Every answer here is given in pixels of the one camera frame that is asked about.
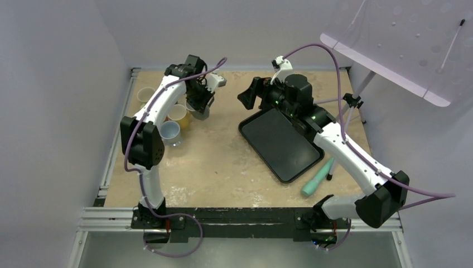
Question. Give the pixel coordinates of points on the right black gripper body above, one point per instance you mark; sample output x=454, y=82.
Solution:
x=274, y=96

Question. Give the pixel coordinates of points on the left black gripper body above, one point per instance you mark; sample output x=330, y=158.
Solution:
x=197, y=97

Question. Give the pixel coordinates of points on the dark teal mug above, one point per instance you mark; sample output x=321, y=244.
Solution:
x=201, y=116

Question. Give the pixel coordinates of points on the yellow mug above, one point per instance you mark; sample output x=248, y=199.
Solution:
x=179, y=114

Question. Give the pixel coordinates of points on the light grey mug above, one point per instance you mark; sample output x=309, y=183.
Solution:
x=170, y=132

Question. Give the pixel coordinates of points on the light green mug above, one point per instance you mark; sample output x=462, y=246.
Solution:
x=144, y=95

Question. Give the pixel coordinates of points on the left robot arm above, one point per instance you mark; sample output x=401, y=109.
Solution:
x=142, y=143

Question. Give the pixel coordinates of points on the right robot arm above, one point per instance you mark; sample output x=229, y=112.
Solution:
x=383, y=190

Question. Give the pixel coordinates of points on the black serving tray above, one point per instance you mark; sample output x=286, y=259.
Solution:
x=286, y=153

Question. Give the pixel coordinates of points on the tripod stand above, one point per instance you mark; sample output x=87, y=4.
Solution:
x=353, y=102

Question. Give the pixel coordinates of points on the teal bottle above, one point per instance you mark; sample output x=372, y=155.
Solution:
x=311, y=186

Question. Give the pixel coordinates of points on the white perforated board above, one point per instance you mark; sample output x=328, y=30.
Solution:
x=424, y=47

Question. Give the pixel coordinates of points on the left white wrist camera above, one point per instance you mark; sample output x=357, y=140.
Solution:
x=214, y=81

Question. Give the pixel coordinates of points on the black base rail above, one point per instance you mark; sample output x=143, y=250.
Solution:
x=296, y=223

